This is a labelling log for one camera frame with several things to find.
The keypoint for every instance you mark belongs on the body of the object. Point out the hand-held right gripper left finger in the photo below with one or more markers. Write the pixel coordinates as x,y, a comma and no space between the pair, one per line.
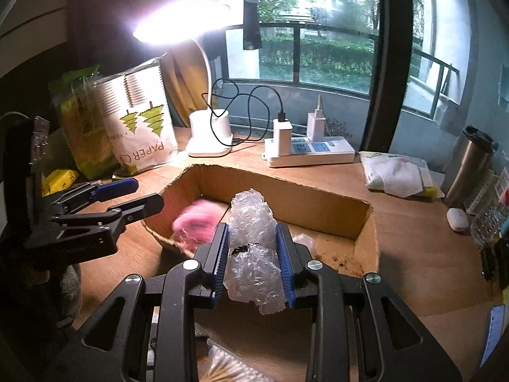
221,254

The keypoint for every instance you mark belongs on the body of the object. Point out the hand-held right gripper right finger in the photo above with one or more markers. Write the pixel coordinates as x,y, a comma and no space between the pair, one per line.
284,258

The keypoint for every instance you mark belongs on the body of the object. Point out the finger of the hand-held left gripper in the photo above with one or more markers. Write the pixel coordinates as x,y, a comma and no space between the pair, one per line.
135,209
119,188

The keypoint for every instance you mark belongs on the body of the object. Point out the clear bubble wrap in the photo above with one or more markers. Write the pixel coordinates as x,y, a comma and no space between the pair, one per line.
254,250

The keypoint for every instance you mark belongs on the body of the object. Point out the pink fluffy ball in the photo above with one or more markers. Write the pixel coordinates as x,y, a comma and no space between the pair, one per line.
197,225

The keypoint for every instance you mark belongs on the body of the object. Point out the cardboard box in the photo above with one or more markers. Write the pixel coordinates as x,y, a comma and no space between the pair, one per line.
278,211

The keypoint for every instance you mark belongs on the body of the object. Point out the yellow packet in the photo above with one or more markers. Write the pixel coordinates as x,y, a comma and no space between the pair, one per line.
59,179

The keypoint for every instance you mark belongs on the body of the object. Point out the white paper cup package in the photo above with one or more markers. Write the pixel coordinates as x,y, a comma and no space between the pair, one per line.
137,121

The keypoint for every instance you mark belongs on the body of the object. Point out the green plastic bag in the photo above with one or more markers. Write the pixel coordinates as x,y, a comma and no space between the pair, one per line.
77,127

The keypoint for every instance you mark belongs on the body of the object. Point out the white power strip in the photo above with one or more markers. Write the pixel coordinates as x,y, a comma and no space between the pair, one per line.
310,152

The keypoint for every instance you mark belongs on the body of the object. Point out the cotton swab pack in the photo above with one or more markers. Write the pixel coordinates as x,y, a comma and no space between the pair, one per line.
232,366

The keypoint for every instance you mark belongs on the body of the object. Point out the white desk lamp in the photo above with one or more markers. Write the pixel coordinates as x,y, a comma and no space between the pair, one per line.
199,87

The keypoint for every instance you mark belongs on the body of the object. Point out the white charger plug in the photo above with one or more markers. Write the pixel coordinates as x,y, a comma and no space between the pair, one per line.
316,125

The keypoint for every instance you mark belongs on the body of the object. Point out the white tissue packet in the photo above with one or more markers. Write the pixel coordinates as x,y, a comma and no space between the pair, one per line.
397,177

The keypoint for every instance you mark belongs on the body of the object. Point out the white earbuds case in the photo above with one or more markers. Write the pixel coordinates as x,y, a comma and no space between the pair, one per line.
457,219

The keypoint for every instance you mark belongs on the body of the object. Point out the stainless steel tumbler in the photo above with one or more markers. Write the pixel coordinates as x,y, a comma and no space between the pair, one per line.
469,167

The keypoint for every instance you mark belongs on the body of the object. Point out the clear plastic bottle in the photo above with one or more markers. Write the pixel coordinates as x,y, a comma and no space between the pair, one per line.
487,219

